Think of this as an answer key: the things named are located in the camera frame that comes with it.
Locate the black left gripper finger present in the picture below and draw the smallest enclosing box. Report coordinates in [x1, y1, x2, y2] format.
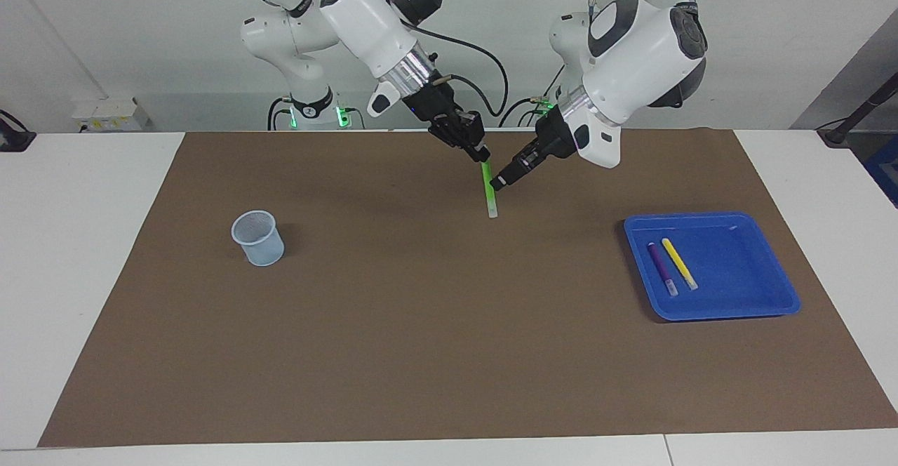
[489, 138, 555, 193]

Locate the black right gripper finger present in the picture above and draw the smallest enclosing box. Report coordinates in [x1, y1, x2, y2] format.
[457, 111, 492, 166]
[428, 121, 481, 157]

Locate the green pen white cap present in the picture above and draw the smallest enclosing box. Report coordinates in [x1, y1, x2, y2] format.
[480, 161, 500, 219]

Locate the purple pen white cap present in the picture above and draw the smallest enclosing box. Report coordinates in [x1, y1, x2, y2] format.
[647, 242, 679, 297]

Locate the yellow pen white cap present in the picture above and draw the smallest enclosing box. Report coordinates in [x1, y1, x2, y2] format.
[662, 238, 699, 291]

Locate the blue plastic tray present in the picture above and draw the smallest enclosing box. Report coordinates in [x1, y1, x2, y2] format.
[623, 211, 802, 323]

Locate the brown table mat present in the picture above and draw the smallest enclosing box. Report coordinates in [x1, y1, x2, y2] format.
[37, 128, 898, 448]

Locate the clear plastic cup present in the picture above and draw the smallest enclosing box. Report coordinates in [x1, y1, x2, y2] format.
[231, 211, 286, 267]

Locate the black stand pole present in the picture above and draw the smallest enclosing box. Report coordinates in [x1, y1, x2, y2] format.
[817, 73, 898, 147]

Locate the white power strip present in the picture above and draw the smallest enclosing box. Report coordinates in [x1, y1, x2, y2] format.
[72, 98, 149, 132]

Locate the blue box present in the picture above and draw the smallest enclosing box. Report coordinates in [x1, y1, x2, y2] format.
[863, 154, 898, 208]

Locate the black left base cable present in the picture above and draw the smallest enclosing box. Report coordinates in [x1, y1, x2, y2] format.
[498, 66, 565, 128]

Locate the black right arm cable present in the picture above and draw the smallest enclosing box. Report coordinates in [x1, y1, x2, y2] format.
[401, 20, 509, 119]

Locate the black clamp mount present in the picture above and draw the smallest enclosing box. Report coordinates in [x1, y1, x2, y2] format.
[0, 109, 37, 152]

